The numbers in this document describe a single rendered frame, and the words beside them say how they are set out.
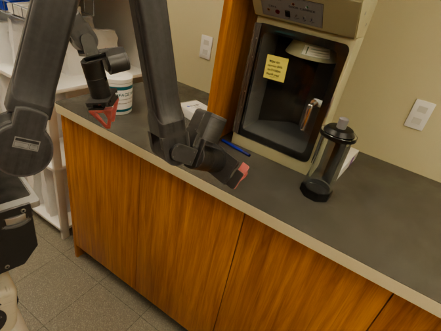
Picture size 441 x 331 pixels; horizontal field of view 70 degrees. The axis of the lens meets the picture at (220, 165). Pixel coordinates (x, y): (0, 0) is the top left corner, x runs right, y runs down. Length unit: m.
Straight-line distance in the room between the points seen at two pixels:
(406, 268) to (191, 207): 0.67
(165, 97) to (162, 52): 0.08
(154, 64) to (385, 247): 0.77
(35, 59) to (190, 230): 0.84
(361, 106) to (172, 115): 1.05
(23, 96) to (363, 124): 1.30
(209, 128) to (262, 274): 0.62
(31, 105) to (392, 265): 0.87
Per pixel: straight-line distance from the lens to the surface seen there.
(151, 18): 0.57
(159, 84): 0.58
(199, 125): 0.64
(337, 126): 0.98
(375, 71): 1.47
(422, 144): 1.52
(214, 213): 1.08
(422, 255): 1.06
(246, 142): 1.22
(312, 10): 0.99
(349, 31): 0.99
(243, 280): 1.19
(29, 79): 0.52
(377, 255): 0.96
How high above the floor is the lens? 1.50
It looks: 31 degrees down
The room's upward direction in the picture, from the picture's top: 11 degrees clockwise
